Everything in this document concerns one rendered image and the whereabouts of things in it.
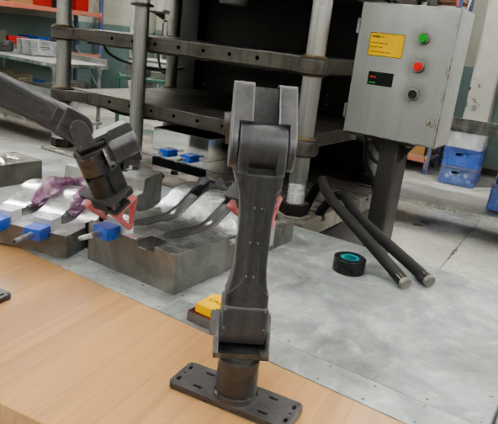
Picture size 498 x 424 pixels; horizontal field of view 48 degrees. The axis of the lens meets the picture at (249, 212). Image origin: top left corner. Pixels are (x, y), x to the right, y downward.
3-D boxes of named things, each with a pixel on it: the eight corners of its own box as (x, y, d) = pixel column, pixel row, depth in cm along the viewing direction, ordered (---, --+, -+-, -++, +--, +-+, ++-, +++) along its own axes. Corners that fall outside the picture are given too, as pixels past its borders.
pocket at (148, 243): (154, 263, 118) (156, 247, 116) (135, 256, 120) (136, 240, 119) (168, 258, 121) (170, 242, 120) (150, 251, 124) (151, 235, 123)
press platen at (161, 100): (311, 198, 176) (320, 142, 171) (45, 126, 241) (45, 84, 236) (399, 166, 243) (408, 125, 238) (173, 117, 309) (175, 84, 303)
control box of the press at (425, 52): (367, 452, 196) (459, 6, 153) (291, 414, 211) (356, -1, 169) (389, 421, 214) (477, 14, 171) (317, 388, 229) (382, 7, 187)
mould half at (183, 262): (172, 295, 116) (177, 234, 112) (87, 258, 129) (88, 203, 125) (291, 241, 157) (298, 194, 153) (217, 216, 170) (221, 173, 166)
